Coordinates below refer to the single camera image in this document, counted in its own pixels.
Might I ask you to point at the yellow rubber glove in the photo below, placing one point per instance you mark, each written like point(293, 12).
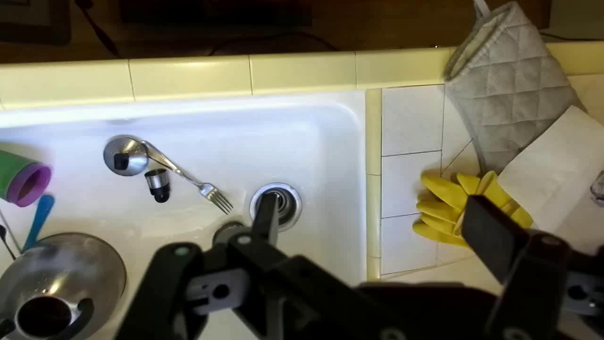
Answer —
point(440, 214)

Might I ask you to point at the grey quilted oven mitt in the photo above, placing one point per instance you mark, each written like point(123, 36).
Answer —
point(510, 95)

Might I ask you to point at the steel fork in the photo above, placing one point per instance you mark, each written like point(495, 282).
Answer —
point(189, 180)

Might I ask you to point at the green and purple cup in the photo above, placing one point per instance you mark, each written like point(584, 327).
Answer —
point(19, 176)

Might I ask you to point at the white ceramic sink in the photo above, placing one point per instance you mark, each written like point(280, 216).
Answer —
point(189, 125)

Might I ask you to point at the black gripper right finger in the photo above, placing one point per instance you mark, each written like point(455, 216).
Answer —
point(540, 284)

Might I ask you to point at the steel sink drain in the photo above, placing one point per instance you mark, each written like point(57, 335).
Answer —
point(291, 204)

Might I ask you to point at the blue plastic utensil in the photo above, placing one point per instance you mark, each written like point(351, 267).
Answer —
point(38, 218)

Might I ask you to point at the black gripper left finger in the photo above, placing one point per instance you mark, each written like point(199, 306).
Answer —
point(170, 289)

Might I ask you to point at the small black and silver cap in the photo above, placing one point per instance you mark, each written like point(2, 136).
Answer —
point(157, 184)

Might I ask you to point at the white paper towel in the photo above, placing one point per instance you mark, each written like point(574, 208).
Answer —
point(553, 176)

